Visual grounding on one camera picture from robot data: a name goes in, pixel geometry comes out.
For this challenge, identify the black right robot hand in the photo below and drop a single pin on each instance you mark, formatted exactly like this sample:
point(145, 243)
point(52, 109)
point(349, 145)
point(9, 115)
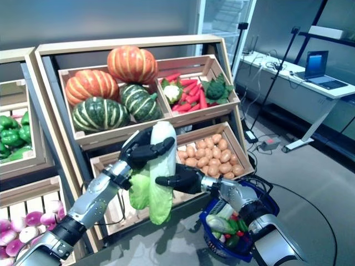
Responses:
point(183, 179)

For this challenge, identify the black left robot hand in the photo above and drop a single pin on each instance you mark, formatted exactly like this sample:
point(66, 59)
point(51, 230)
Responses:
point(141, 152)

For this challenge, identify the blue plastic shopping basket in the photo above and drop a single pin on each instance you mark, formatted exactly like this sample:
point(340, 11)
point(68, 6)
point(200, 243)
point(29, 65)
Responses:
point(273, 206)

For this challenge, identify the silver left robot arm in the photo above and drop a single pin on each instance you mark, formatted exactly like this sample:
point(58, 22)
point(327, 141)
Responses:
point(91, 199)

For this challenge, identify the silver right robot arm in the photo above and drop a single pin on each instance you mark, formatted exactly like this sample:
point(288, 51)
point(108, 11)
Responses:
point(238, 194)

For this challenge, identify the brown potato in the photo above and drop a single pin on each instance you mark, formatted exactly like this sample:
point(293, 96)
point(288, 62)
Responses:
point(216, 137)
point(182, 154)
point(238, 169)

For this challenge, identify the wooden crate with pumpkins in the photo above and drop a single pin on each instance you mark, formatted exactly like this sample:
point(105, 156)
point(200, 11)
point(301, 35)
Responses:
point(111, 137)

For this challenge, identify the wooden crate pale slat floor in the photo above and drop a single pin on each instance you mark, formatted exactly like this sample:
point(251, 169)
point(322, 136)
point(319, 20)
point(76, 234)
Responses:
point(100, 162)

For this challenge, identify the small green striped pumpkin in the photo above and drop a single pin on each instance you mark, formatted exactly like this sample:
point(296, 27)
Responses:
point(138, 102)

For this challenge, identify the pale napa cabbage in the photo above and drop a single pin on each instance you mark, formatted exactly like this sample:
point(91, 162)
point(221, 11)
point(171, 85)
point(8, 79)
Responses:
point(226, 210)

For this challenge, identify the large green striped pumpkin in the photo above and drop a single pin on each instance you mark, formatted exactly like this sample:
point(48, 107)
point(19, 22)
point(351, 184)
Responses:
point(100, 113)

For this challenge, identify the red carrot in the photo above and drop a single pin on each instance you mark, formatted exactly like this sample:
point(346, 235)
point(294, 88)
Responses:
point(172, 76)
point(183, 107)
point(203, 99)
point(188, 82)

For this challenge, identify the wooden crate with potatoes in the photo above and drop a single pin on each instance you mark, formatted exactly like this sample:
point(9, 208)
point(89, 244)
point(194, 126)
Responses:
point(238, 144)

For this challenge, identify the white cauliflower green leaves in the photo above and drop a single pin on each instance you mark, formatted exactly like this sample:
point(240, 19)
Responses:
point(171, 92)

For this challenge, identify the wooden crate with carrots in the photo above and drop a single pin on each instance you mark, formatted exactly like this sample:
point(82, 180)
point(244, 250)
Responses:
point(205, 113)

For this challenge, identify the green bell pepper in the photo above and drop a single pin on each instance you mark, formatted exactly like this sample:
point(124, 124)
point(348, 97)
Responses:
point(11, 137)
point(25, 118)
point(242, 225)
point(25, 133)
point(16, 153)
point(232, 241)
point(8, 123)

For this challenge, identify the small red pepper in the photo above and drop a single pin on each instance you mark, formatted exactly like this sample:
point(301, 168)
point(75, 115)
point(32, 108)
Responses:
point(240, 234)

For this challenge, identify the black power adapter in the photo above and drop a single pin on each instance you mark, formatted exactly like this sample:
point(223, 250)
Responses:
point(251, 135)

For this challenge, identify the orange striped pumpkin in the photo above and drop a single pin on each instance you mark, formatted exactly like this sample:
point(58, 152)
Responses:
point(130, 65)
point(88, 86)

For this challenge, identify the green broccoli with leaves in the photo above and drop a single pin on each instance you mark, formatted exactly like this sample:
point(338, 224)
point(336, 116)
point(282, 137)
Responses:
point(215, 90)

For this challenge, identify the wooden vegetable display shelf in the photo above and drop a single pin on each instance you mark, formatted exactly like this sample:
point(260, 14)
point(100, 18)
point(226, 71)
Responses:
point(124, 44)

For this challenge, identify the purple white turnip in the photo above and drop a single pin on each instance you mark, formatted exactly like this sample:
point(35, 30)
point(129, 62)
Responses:
point(48, 219)
point(33, 218)
point(27, 234)

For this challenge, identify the wooden crate with green peppers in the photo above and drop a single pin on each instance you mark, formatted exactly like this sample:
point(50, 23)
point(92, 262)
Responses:
point(22, 163)

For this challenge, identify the wooden crate with turnips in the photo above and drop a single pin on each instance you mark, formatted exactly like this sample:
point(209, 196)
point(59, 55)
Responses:
point(27, 191)

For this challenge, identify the black tripod stand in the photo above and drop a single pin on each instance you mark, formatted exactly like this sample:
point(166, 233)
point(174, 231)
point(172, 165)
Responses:
point(273, 80)
point(238, 50)

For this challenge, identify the white desk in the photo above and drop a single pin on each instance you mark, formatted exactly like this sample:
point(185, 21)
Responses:
point(319, 122)

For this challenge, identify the neighbouring wooden display shelf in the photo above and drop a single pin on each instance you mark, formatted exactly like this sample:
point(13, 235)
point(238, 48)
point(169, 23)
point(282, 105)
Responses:
point(16, 54)

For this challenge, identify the open grey laptop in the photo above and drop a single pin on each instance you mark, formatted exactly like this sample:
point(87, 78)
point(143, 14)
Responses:
point(316, 65)

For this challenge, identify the white box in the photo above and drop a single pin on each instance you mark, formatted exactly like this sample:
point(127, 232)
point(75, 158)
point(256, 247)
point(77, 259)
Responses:
point(328, 31)

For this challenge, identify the black metal rack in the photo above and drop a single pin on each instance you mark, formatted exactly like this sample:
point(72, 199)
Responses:
point(319, 16)

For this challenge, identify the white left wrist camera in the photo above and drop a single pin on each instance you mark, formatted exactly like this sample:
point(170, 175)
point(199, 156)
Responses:
point(129, 142)

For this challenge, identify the glass door white frame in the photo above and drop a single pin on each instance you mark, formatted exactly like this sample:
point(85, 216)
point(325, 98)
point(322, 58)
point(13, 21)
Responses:
point(222, 22)

